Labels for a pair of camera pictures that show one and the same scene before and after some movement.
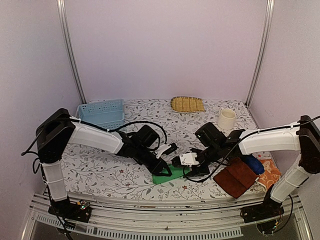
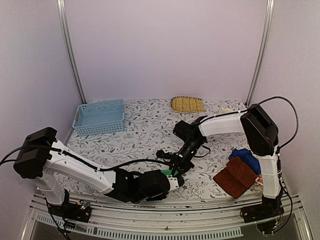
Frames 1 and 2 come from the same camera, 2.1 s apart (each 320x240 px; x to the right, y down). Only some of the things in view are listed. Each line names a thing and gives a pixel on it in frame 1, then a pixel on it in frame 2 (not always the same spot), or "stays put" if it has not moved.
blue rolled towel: (254, 163) stays put
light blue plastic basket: (108, 114) stays put
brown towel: (236, 178) stays put
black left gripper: (157, 169) → (147, 173)
